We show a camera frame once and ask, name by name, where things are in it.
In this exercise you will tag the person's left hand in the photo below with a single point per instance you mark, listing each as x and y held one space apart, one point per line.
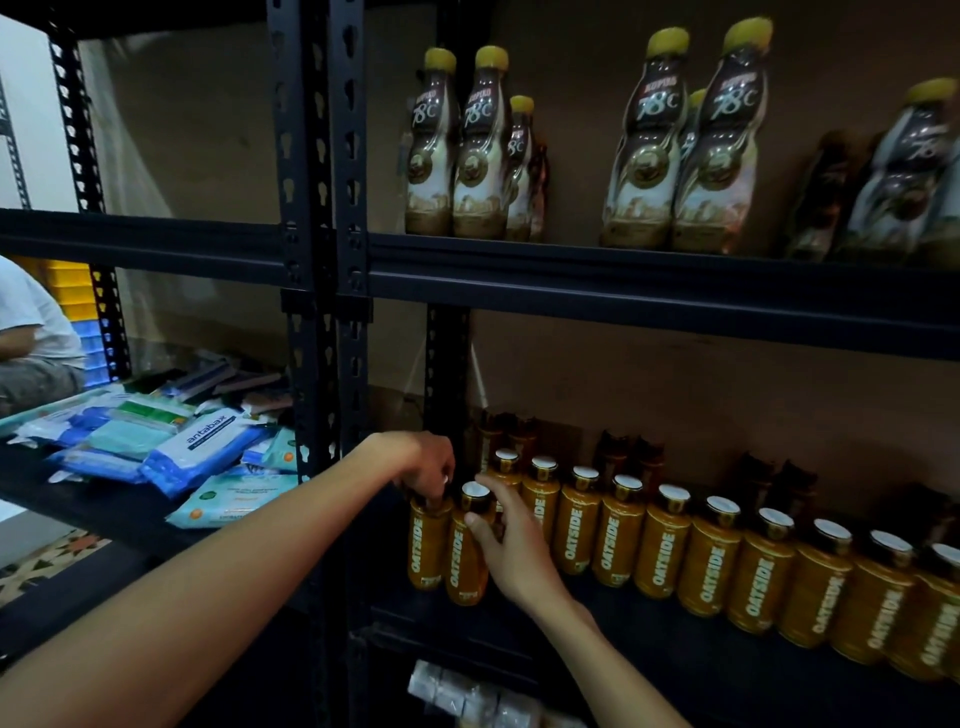
425 462

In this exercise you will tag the person's right hand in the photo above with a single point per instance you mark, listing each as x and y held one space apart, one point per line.
518 555

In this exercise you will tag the Oatside bottle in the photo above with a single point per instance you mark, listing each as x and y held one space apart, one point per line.
465 563
428 548

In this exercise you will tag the orange Oatside bottles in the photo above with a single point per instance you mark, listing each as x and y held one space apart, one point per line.
705 563

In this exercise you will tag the black metal shelf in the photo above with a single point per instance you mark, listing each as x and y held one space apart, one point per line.
150 240
600 285

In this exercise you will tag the row of yellow-capped coffee bottles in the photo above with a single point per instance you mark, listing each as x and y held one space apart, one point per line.
480 165

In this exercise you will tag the person's right forearm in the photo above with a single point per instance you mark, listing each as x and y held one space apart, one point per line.
608 668

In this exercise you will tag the person's left forearm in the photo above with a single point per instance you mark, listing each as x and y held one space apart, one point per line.
195 600

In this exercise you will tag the packets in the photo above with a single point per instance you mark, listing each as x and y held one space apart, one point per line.
465 698

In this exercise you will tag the row of wet wipe packs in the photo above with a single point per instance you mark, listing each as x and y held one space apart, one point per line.
195 450

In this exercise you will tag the blue plastic crate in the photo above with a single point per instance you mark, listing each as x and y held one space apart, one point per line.
93 353

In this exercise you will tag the yellow plastic crate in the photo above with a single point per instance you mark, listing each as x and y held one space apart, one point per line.
72 285

